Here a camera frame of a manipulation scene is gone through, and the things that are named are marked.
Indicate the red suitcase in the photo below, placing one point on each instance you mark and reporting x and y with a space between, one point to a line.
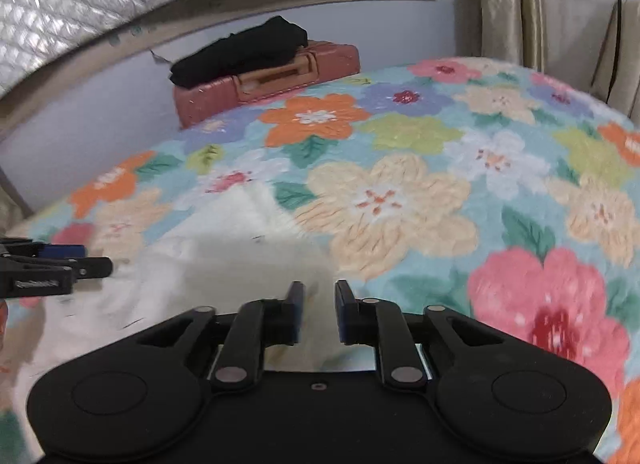
280 79

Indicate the white garment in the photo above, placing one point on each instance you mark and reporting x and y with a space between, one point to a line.
210 269

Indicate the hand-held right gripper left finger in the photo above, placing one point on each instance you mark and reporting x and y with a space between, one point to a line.
297 311

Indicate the beige curtain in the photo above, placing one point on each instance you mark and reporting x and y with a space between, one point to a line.
510 1

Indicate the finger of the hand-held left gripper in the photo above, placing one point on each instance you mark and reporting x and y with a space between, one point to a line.
65 250
90 267

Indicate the floral blanket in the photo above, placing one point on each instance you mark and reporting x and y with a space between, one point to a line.
400 184

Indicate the black folded cloth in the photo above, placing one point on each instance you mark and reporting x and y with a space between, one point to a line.
240 51

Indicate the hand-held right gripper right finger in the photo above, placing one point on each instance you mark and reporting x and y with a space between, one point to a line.
342 314

